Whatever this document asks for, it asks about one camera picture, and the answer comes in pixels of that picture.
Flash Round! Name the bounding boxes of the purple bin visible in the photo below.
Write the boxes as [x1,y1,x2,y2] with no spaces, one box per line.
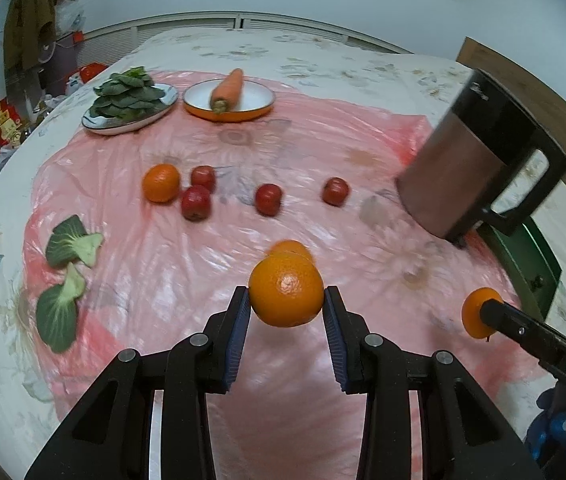
[43,32,82,98]

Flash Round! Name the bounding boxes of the stack of green leaves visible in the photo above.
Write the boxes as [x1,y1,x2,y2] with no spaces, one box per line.
[88,66,166,121]

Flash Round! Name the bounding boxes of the person's right hand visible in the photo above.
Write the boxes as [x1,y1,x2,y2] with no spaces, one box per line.
[524,389,566,461]

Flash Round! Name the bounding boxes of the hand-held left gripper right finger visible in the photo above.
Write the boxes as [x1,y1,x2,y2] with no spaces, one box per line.
[324,286,546,480]

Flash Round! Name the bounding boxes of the red apple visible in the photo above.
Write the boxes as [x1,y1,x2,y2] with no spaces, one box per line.
[255,183,284,216]
[321,177,350,207]
[180,185,213,222]
[190,165,217,190]

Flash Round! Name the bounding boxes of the red plastic bag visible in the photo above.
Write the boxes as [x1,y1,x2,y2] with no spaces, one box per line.
[66,62,110,93]

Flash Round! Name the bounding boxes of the floral bedsheet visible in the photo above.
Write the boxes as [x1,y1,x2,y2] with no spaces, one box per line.
[0,27,566,461]

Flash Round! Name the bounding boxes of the orange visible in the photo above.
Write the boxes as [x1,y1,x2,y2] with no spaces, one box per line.
[268,240,315,265]
[461,287,504,339]
[248,254,325,328]
[142,164,182,204]

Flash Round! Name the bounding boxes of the steel kettle with black handle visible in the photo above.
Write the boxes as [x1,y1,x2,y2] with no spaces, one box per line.
[395,67,566,251]

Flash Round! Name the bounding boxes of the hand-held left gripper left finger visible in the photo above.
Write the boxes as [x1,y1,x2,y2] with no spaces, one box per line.
[23,286,251,480]

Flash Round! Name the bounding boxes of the wooden headboard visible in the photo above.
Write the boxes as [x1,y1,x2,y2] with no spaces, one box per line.
[455,36,566,241]

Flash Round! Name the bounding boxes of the white plate with dark rim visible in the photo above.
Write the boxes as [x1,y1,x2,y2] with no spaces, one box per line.
[82,82,180,136]

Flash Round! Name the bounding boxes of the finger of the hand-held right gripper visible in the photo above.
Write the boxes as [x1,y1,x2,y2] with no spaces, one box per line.
[479,298,566,363]

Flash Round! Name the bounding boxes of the carrot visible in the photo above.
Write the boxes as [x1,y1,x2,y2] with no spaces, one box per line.
[210,68,245,113]

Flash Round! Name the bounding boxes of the red and yellow boxes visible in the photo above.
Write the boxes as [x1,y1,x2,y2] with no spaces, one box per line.
[0,97,30,147]

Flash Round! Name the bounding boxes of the bok choy leaf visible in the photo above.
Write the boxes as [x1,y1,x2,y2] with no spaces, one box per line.
[44,215,105,268]
[36,262,87,354]

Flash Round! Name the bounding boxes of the clear plastic bag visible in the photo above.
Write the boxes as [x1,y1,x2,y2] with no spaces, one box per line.
[54,0,87,36]

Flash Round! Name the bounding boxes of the hanging brown coat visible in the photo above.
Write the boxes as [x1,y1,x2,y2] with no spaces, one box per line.
[3,0,57,73]

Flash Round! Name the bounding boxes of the orange rimmed white plate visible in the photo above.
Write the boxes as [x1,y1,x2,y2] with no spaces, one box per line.
[183,79,277,122]

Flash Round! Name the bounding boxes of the pink plastic sheet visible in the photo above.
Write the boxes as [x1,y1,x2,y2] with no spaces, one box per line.
[23,67,548,480]

